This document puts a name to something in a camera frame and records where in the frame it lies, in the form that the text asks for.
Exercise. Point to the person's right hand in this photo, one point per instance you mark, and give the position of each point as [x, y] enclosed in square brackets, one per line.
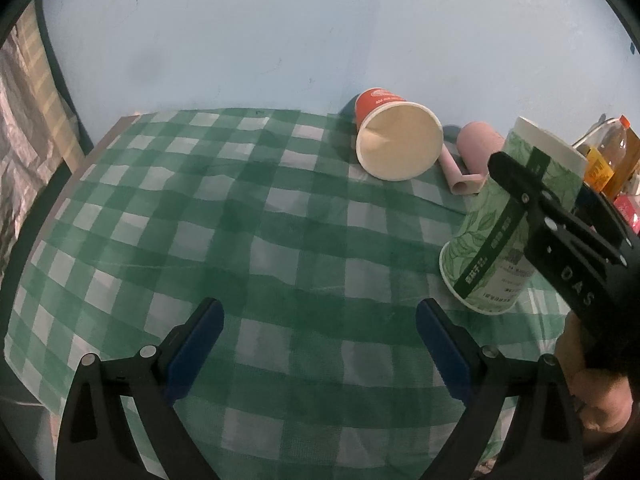
[597, 400]

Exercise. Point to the red packet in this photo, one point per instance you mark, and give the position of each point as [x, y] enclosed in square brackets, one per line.
[629, 212]

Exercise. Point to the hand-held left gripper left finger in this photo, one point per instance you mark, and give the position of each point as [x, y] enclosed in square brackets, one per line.
[196, 347]

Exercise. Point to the pink plastic cup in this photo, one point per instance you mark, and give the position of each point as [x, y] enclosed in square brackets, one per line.
[477, 147]

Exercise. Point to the yellow packet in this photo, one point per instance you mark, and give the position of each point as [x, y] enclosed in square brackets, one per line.
[598, 169]

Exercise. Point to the green leaf-print paper cup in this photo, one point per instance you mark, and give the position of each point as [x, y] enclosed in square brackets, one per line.
[487, 240]

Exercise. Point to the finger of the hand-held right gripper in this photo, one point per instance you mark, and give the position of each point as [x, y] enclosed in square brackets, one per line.
[605, 220]
[520, 180]

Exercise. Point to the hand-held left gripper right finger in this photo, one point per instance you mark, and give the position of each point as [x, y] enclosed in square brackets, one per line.
[442, 350]

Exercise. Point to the green checked tablecloth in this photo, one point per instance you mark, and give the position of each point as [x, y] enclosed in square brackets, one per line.
[260, 240]

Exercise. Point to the orange-capped plastic bottle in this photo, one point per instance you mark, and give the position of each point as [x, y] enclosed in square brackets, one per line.
[620, 152]

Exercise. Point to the red paper cup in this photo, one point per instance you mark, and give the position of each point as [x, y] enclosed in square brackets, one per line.
[400, 140]

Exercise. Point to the silver patterned curtain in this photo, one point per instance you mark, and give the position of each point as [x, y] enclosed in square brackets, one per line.
[22, 125]

